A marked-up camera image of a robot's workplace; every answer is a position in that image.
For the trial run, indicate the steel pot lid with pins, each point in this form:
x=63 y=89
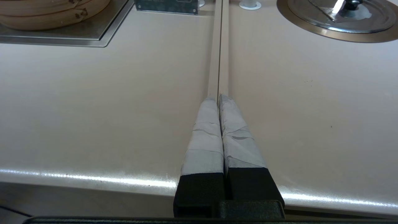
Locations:
x=311 y=29

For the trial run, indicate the recessed steel tray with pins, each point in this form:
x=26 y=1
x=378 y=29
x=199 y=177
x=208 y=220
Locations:
x=77 y=35

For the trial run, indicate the bamboo steamer stack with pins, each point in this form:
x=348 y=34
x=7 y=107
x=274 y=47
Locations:
x=46 y=20

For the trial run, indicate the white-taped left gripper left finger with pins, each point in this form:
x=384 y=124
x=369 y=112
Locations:
x=205 y=149

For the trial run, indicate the white pole base flange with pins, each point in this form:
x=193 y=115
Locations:
x=201 y=3
x=250 y=6

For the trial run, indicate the clear acrylic sign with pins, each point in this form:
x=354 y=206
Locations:
x=168 y=6

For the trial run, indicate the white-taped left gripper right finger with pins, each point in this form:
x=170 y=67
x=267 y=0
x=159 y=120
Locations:
x=242 y=149

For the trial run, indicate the hinged steel lid black knob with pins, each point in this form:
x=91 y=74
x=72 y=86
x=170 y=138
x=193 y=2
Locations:
x=311 y=18

